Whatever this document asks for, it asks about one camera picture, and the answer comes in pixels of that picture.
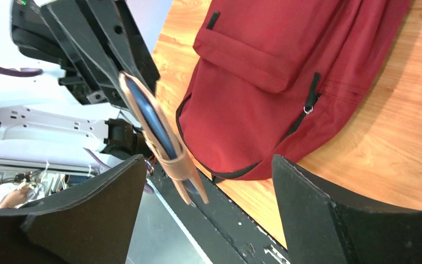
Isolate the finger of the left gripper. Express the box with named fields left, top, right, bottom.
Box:
left=85, top=1, right=160, bottom=93
left=40, top=1, right=126, bottom=108

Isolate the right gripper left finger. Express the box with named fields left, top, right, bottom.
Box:
left=0, top=155, right=146, bottom=263

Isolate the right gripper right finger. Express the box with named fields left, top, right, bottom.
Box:
left=272, top=155, right=422, bottom=263

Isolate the red student backpack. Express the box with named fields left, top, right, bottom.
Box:
left=176, top=0, right=411, bottom=181

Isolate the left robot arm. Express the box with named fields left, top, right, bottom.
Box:
left=0, top=1, right=160, bottom=160

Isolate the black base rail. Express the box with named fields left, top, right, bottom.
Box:
left=150, top=164, right=288, bottom=264

